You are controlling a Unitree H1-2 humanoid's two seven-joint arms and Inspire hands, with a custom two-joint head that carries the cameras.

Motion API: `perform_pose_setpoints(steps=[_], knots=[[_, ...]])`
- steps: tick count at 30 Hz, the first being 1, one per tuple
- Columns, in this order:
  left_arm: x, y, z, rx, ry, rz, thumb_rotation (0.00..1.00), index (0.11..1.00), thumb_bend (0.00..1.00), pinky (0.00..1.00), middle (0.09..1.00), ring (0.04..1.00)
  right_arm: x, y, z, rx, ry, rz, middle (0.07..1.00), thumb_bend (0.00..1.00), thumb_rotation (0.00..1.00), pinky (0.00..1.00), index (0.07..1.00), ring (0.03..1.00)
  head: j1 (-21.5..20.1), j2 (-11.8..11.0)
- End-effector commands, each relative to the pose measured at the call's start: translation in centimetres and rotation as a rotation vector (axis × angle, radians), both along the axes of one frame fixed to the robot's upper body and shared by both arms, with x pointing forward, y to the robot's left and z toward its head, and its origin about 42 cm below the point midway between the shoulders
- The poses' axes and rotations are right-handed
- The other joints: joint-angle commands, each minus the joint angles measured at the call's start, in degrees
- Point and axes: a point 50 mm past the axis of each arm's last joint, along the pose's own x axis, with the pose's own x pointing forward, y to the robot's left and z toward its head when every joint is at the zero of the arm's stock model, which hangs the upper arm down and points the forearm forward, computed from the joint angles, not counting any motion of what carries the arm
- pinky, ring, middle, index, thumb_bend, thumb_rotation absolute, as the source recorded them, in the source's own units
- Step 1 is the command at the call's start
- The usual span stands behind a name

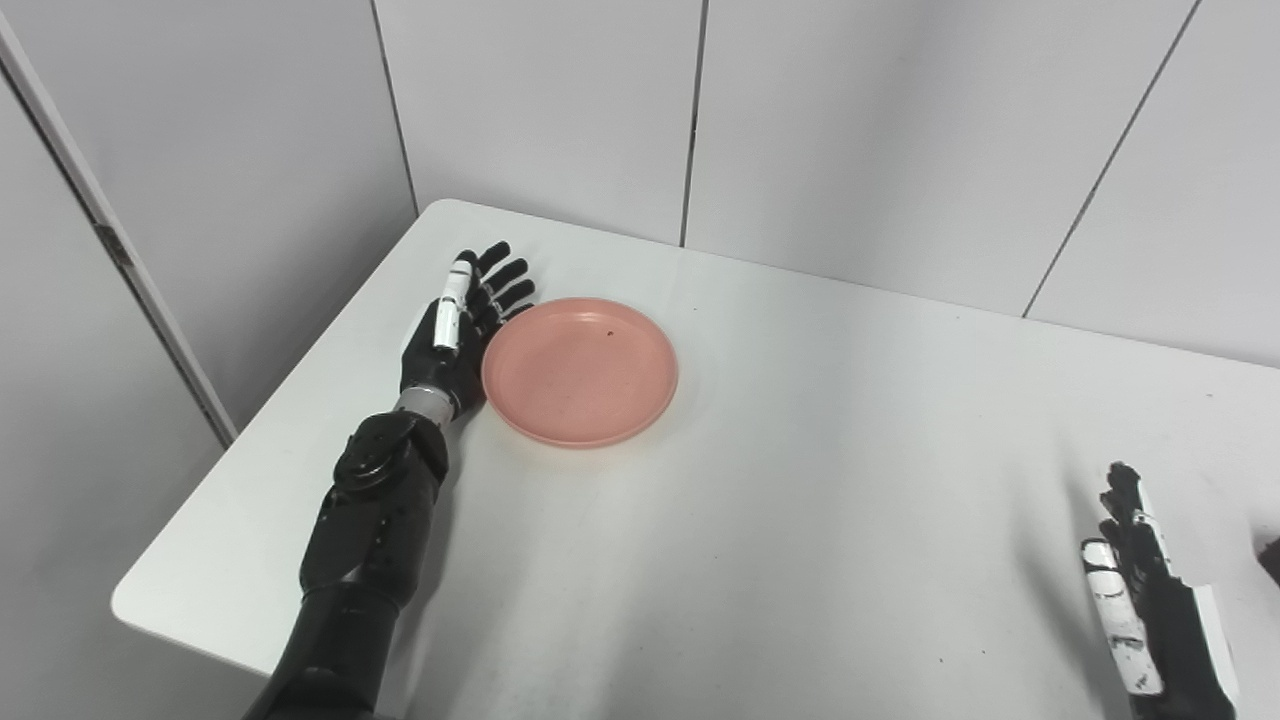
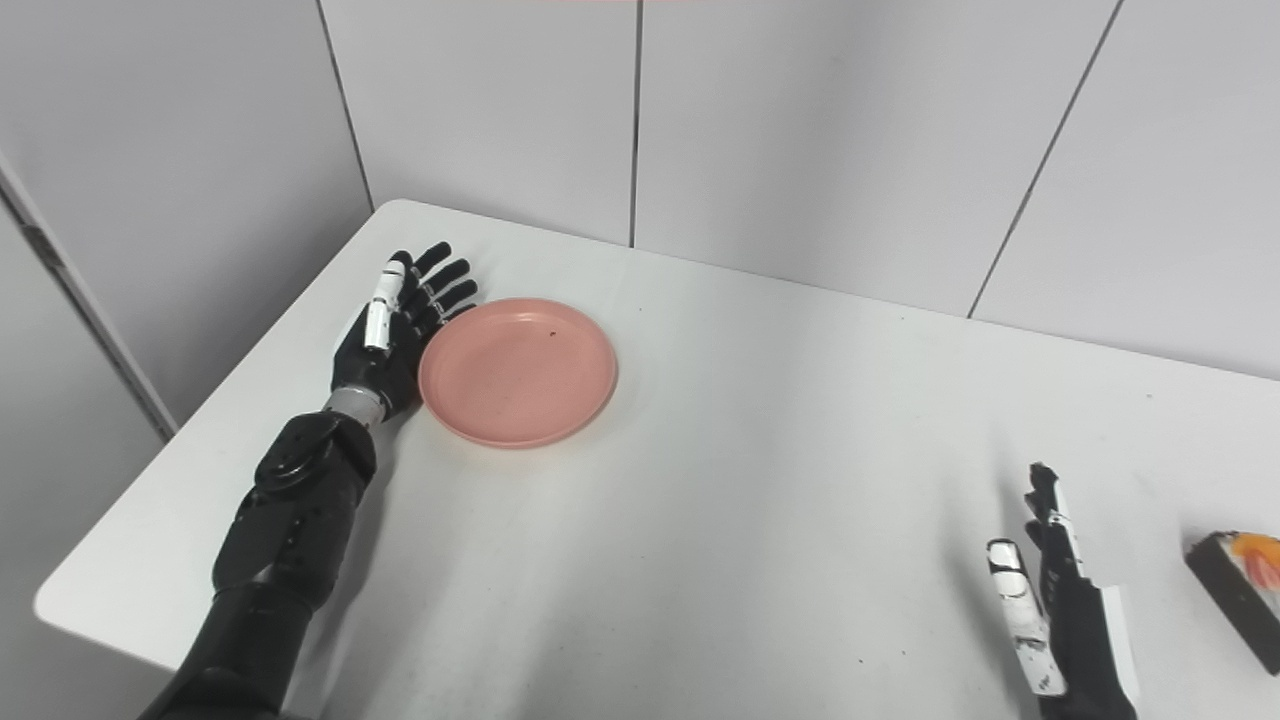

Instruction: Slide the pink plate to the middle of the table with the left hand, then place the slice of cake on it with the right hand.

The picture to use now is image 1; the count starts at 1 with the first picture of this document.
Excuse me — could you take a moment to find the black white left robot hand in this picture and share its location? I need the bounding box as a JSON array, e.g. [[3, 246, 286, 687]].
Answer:
[[400, 241, 537, 419]]

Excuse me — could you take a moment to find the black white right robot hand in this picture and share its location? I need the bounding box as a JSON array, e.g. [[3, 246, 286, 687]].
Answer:
[[1080, 461, 1241, 720]]

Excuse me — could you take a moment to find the pink round plate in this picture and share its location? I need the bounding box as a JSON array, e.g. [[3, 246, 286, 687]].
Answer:
[[481, 297, 680, 449]]

